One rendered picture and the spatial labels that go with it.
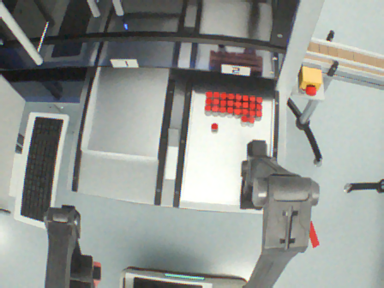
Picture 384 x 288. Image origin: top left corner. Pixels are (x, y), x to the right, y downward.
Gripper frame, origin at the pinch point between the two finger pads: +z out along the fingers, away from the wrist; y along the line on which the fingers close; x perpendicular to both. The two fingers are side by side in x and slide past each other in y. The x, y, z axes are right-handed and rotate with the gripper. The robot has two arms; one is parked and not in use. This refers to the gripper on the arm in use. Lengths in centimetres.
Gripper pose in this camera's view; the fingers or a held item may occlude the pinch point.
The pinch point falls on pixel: (249, 201)
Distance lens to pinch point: 128.7
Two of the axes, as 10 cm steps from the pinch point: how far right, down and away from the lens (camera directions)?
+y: 1.1, -8.9, 4.4
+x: -9.9, -0.8, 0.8
